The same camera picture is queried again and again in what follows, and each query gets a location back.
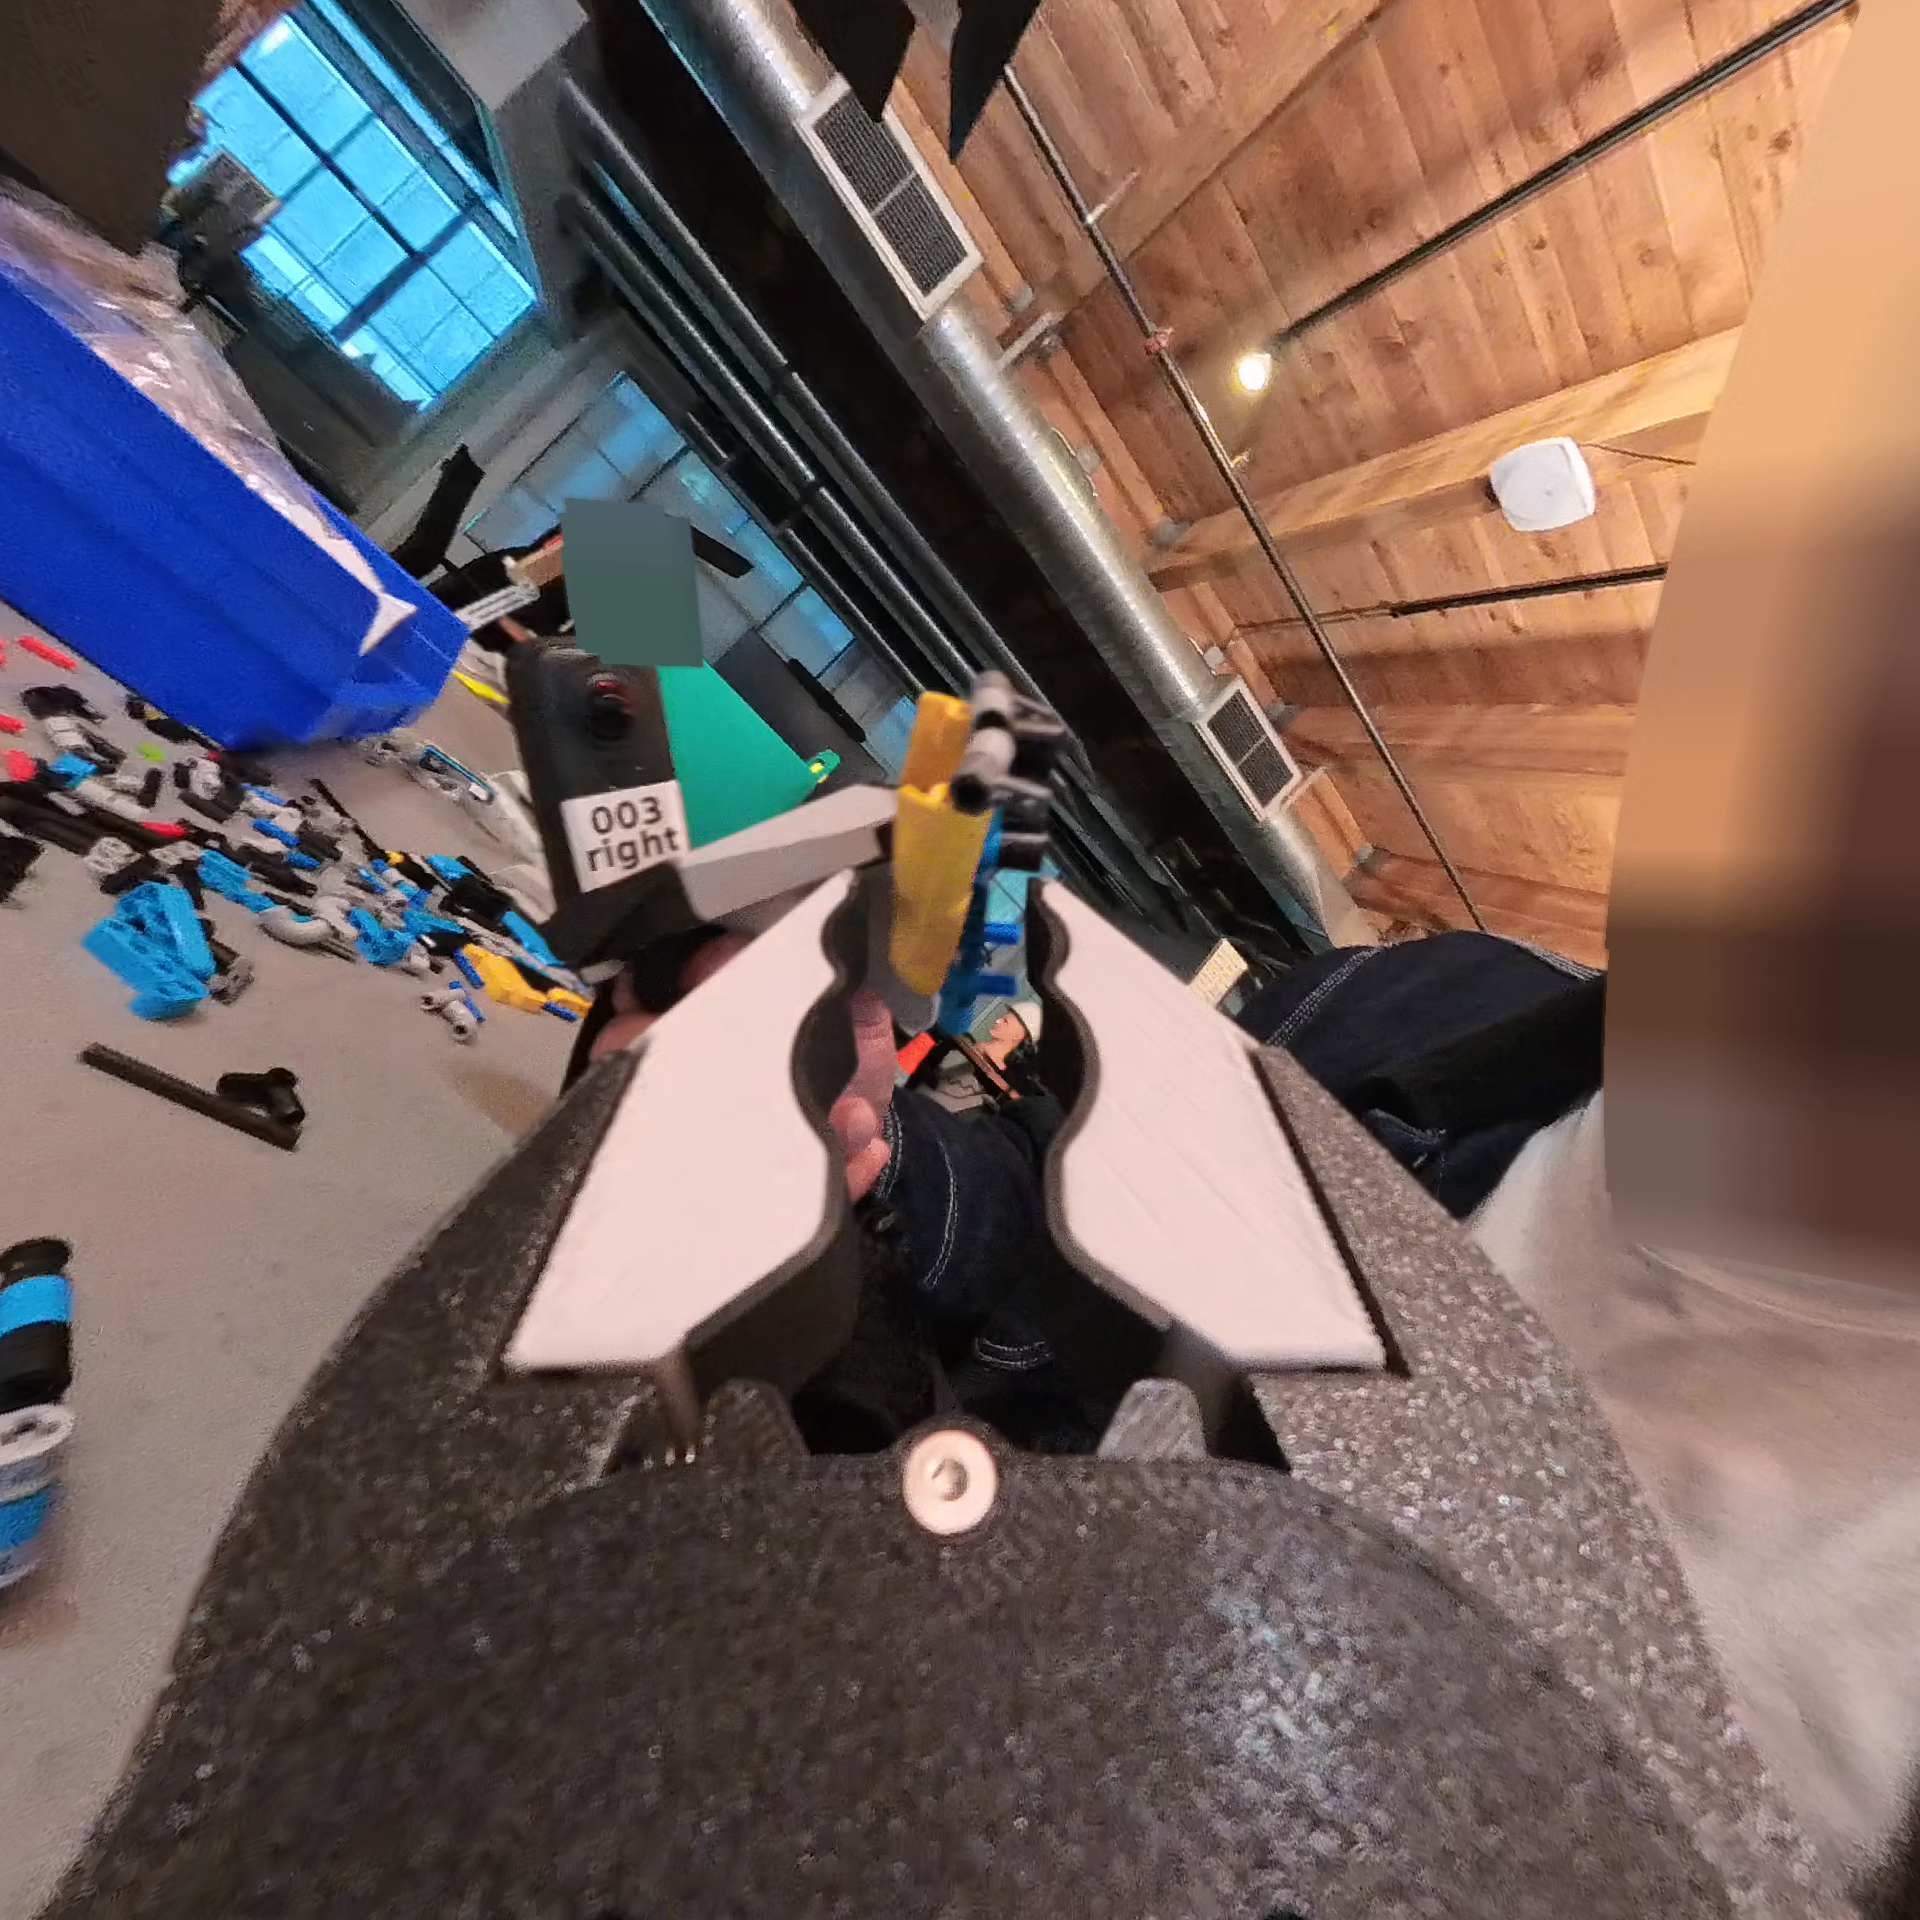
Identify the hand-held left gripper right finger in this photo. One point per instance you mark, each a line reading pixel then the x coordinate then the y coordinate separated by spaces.
pixel 1230 1201

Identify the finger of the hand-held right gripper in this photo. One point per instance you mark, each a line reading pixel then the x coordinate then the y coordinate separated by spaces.
pixel 780 856

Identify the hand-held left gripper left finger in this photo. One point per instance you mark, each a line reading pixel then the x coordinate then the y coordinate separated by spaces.
pixel 662 1201

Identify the black blue brick assembly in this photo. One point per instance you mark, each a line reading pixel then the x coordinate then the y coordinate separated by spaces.
pixel 1006 930

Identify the person's right forearm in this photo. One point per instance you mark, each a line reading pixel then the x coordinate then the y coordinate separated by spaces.
pixel 1412 1065

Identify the grey desk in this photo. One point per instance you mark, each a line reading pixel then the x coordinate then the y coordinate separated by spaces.
pixel 241 1351

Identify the person's right hand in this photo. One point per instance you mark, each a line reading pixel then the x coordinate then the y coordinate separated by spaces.
pixel 863 1111

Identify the green plastic bin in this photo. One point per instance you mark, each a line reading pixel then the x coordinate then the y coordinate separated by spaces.
pixel 738 750

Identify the pile of loose brick parts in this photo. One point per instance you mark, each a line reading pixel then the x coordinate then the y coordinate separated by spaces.
pixel 271 871

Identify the blue plastic bin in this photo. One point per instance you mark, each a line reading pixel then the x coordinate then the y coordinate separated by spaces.
pixel 182 539

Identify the black axle rod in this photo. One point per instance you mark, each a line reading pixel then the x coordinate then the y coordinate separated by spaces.
pixel 182 1095

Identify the white shirt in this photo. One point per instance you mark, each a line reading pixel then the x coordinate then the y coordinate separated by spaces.
pixel 1711 1501

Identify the blue black wheel part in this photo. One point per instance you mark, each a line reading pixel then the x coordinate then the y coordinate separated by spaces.
pixel 30 1410

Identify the ceiling spot lamp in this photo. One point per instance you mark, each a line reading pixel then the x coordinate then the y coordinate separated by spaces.
pixel 1252 371

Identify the clear plastic bag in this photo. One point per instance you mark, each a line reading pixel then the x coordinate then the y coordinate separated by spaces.
pixel 106 271

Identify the white ceiling device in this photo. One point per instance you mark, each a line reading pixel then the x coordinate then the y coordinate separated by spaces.
pixel 1546 482

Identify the silver ventilation duct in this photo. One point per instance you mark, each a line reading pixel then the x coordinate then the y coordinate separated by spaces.
pixel 990 392

